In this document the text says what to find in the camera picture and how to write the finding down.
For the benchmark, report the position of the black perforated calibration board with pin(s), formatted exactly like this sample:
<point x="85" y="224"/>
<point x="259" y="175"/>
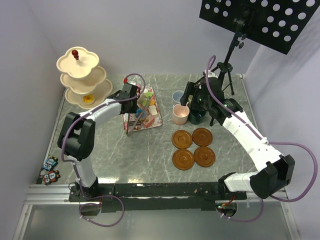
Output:
<point x="275" y="24"/>

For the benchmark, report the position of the light blue mug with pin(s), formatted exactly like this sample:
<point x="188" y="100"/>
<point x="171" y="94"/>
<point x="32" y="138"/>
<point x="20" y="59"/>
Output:
<point x="176" y="97"/>

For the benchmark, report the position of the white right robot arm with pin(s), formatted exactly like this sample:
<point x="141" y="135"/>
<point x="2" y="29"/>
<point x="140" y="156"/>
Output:
<point x="274" y="171"/>

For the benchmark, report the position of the pink toy cake slice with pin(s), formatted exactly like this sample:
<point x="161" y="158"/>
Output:
<point x="148" y="121"/>

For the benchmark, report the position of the floral serving tray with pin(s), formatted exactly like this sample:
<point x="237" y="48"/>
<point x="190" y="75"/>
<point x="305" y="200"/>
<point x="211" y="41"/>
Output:
<point x="139" y="127"/>

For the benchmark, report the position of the cream three-tier dessert stand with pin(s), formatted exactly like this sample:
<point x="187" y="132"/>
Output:
<point x="81" y="75"/>

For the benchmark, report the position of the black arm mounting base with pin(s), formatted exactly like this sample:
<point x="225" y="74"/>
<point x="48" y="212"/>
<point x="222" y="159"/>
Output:
<point x="158" y="196"/>

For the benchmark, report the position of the brown wooden coaster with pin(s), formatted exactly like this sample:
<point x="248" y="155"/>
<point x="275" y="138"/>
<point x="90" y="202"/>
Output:
<point x="183" y="159"/>
<point x="204" y="156"/>
<point x="202" y="137"/>
<point x="181" y="139"/>

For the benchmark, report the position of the pink mug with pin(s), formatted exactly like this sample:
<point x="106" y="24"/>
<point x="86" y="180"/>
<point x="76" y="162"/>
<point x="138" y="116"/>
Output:
<point x="180" y="114"/>

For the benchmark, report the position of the cream toy wafer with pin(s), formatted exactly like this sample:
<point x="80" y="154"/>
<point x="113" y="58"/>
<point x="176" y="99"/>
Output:
<point x="153" y="110"/>

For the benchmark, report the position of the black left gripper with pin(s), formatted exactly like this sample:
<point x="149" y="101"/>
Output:
<point x="133" y="109"/>

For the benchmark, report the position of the metal serving tongs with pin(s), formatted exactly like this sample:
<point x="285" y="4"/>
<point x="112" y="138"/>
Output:
<point x="130" y="127"/>

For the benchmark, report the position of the green toy macaron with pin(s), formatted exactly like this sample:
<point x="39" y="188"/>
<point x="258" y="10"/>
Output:
<point x="148" y="94"/>

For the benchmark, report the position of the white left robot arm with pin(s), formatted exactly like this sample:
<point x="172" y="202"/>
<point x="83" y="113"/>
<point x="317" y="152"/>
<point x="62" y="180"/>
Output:
<point x="77" y="136"/>

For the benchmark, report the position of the blue frosted toy donut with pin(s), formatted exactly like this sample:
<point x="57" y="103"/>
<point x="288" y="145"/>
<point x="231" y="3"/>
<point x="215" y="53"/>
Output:
<point x="140" y="113"/>

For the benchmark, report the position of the aluminium frame rail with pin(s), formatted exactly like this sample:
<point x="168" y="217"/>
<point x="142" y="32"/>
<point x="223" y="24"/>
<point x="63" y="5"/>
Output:
<point x="46" y="213"/>

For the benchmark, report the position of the dark green mug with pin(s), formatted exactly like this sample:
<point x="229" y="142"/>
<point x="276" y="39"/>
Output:
<point x="196" y="117"/>

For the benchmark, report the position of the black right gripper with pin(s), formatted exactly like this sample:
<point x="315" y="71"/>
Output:
<point x="193" y="89"/>

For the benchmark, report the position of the yellow toy tart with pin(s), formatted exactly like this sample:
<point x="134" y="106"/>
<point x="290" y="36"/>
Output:
<point x="88" y="99"/>

